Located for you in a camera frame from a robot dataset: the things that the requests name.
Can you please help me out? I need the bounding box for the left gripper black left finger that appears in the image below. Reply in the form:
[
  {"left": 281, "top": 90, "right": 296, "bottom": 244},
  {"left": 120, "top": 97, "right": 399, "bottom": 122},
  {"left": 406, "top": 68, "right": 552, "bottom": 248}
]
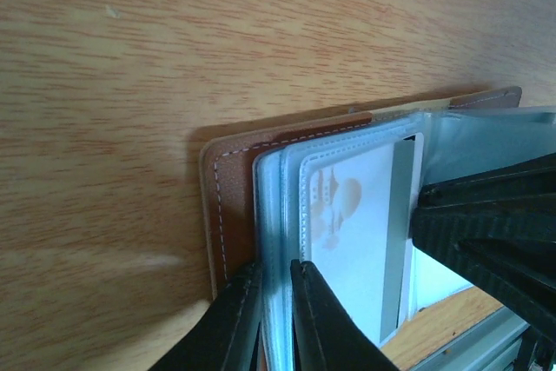
[{"left": 151, "top": 262, "right": 262, "bottom": 370}]

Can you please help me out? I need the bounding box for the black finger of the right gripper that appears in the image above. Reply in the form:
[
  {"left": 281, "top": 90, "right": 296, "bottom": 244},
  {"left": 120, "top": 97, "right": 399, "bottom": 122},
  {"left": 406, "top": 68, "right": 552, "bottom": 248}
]
[
  {"left": 416, "top": 153, "right": 555, "bottom": 223},
  {"left": 410, "top": 209, "right": 555, "bottom": 336}
]

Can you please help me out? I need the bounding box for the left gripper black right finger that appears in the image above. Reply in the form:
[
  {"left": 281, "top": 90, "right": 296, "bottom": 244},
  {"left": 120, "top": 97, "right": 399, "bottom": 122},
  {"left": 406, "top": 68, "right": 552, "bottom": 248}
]
[{"left": 290, "top": 260, "right": 398, "bottom": 371}]

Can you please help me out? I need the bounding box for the white card with stripe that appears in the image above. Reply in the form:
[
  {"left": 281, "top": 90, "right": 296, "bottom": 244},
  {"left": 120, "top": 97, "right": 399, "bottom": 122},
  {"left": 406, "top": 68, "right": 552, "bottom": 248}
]
[{"left": 303, "top": 133, "right": 423, "bottom": 346}]

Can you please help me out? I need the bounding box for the brown leather card holder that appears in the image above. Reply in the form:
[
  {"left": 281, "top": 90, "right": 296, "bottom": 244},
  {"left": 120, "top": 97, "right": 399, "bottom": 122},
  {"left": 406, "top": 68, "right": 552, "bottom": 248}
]
[{"left": 200, "top": 87, "right": 555, "bottom": 370}]

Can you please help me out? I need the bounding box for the aluminium front rail frame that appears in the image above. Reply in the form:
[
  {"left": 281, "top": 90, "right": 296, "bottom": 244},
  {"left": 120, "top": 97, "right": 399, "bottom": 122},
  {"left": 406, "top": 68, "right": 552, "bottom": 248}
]
[{"left": 412, "top": 307, "right": 538, "bottom": 371}]

